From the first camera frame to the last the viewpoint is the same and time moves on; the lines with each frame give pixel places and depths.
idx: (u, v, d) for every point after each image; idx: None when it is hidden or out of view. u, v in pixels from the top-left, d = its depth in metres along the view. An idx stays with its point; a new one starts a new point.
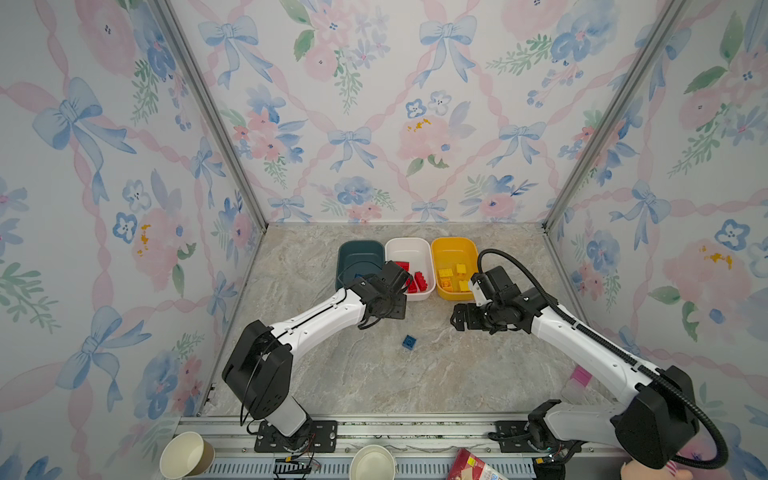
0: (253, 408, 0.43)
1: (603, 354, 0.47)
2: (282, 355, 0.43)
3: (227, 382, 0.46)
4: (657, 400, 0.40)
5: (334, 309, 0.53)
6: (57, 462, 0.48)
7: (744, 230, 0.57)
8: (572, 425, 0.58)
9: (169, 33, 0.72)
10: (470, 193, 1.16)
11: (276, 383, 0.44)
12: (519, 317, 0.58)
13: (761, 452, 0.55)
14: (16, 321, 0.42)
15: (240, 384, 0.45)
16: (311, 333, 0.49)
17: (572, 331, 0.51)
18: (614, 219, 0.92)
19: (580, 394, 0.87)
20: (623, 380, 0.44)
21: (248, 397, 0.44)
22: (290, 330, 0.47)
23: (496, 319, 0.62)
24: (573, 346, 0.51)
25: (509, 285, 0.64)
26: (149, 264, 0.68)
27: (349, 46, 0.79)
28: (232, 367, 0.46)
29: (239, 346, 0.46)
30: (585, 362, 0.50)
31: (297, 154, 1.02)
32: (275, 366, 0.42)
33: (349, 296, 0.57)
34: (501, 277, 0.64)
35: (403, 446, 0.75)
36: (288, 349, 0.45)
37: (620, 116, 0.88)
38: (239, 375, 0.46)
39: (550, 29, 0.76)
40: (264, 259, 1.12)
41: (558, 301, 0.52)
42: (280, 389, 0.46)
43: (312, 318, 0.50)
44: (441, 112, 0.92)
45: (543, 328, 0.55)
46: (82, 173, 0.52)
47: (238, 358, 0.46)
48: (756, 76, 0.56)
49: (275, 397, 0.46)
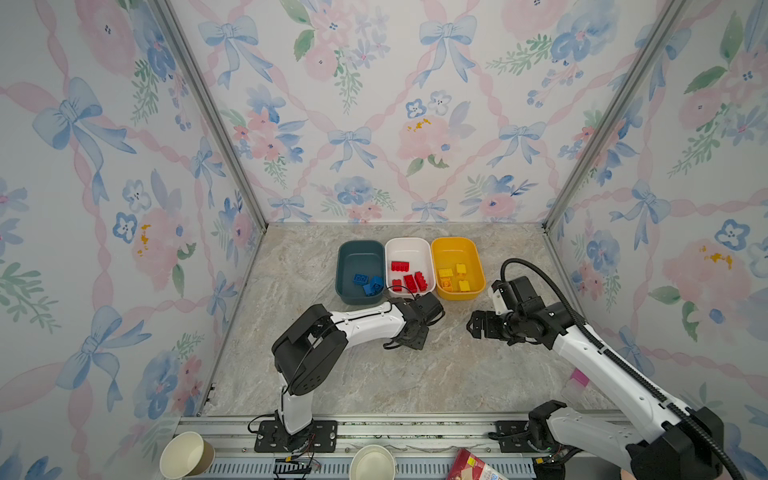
0: (293, 385, 0.47)
1: (630, 383, 0.45)
2: (337, 339, 0.47)
3: (277, 355, 0.50)
4: (682, 440, 0.39)
5: (381, 316, 0.58)
6: (57, 463, 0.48)
7: (744, 230, 0.57)
8: (577, 435, 0.58)
9: (169, 33, 0.72)
10: (470, 193, 1.16)
11: (323, 364, 0.47)
12: (541, 332, 0.56)
13: (760, 452, 0.55)
14: (16, 321, 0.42)
15: (290, 357, 0.49)
16: (362, 329, 0.53)
17: (598, 355, 0.49)
18: (614, 218, 0.92)
19: (580, 395, 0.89)
20: (649, 416, 0.42)
21: (292, 374, 0.47)
22: (345, 320, 0.52)
23: (516, 331, 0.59)
24: (596, 370, 0.49)
25: (534, 297, 0.62)
26: (149, 264, 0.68)
27: (349, 46, 0.79)
28: (285, 340, 0.51)
29: (297, 324, 0.50)
30: (609, 390, 0.47)
31: (297, 154, 1.02)
32: (333, 346, 0.46)
33: (394, 309, 0.63)
34: (526, 288, 0.62)
35: (403, 446, 0.75)
36: (344, 335, 0.49)
37: (620, 116, 0.88)
38: (291, 349, 0.50)
39: (550, 29, 0.76)
40: (264, 259, 1.12)
41: (585, 321, 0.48)
42: (324, 372, 0.50)
43: (366, 317, 0.56)
44: (441, 112, 0.92)
45: (566, 347, 0.53)
46: (82, 173, 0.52)
47: (293, 334, 0.50)
48: (756, 76, 0.56)
49: (315, 378, 0.49)
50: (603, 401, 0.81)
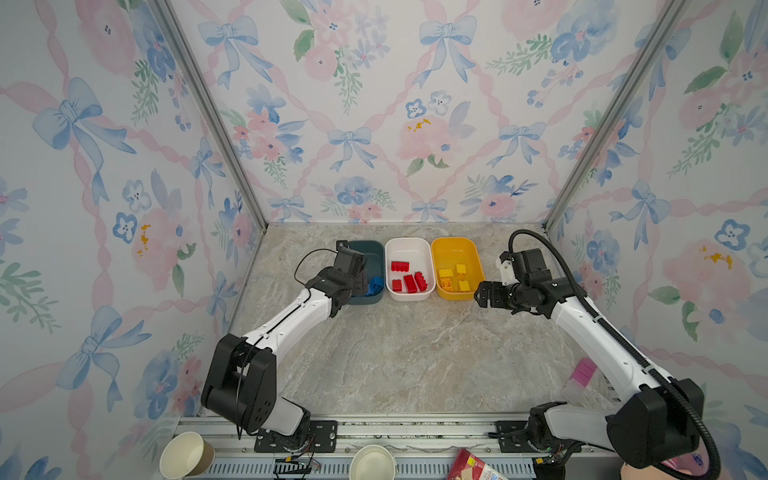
0: (244, 421, 0.43)
1: (616, 349, 0.47)
2: (264, 358, 0.43)
3: (211, 405, 0.44)
4: (656, 401, 0.40)
5: (303, 308, 0.55)
6: (57, 462, 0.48)
7: (744, 230, 0.57)
8: (567, 422, 0.59)
9: (169, 33, 0.72)
10: (470, 193, 1.16)
11: (265, 388, 0.44)
12: (541, 301, 0.58)
13: (760, 452, 0.55)
14: (16, 321, 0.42)
15: (227, 401, 0.44)
16: (287, 334, 0.49)
17: (592, 322, 0.51)
18: (614, 219, 0.92)
19: (579, 394, 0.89)
20: (628, 377, 0.44)
21: (236, 412, 0.43)
22: (266, 334, 0.48)
23: (520, 300, 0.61)
24: (588, 336, 0.50)
25: (542, 269, 0.64)
26: (149, 264, 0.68)
27: (349, 46, 0.79)
28: (211, 387, 0.44)
29: (214, 366, 0.44)
30: (597, 355, 0.49)
31: (297, 154, 1.02)
32: (261, 369, 0.42)
33: (314, 293, 0.59)
34: (535, 259, 0.64)
35: (403, 446, 0.75)
36: (270, 351, 0.45)
37: (620, 116, 0.88)
38: (221, 394, 0.44)
39: (550, 29, 0.76)
40: (264, 259, 1.12)
41: (586, 294, 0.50)
42: (270, 393, 0.46)
43: (287, 316, 0.52)
44: (441, 112, 0.92)
45: (565, 313, 0.54)
46: (83, 173, 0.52)
47: (216, 378, 0.44)
48: (756, 76, 0.56)
49: (265, 403, 0.46)
50: (603, 401, 0.81)
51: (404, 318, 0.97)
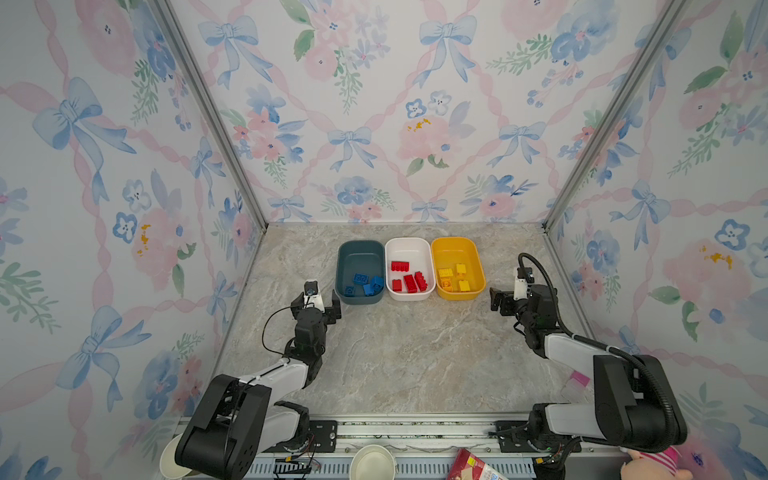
0: (226, 469, 0.40)
1: (586, 346, 0.56)
2: (259, 391, 0.45)
3: (188, 454, 0.41)
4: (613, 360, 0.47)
5: (286, 367, 0.59)
6: (57, 462, 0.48)
7: (744, 230, 0.57)
8: (565, 417, 0.60)
9: (169, 33, 0.72)
10: (470, 193, 1.16)
11: (256, 427, 0.45)
12: (536, 345, 0.69)
13: (760, 452, 0.55)
14: (16, 321, 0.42)
15: (210, 448, 0.41)
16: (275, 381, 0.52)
17: (569, 339, 0.61)
18: (614, 218, 0.92)
19: (579, 394, 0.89)
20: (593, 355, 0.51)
21: (220, 458, 0.41)
22: (257, 376, 0.51)
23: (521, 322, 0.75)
24: (567, 347, 0.60)
25: (550, 316, 0.71)
26: (149, 264, 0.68)
27: (349, 46, 0.79)
28: (194, 431, 0.43)
29: (202, 406, 0.44)
30: (574, 357, 0.57)
31: (297, 154, 1.02)
32: (257, 401, 0.44)
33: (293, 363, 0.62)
34: (548, 308, 0.70)
35: (403, 446, 0.75)
36: (265, 384, 0.49)
37: (620, 116, 0.88)
38: (204, 438, 0.42)
39: (550, 29, 0.76)
40: (264, 259, 1.12)
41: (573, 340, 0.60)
42: (256, 439, 0.45)
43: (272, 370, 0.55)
44: (441, 112, 0.92)
45: (551, 347, 0.65)
46: (82, 173, 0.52)
47: (202, 418, 0.43)
48: (756, 76, 0.56)
49: (250, 450, 0.44)
50: None
51: (404, 317, 0.97)
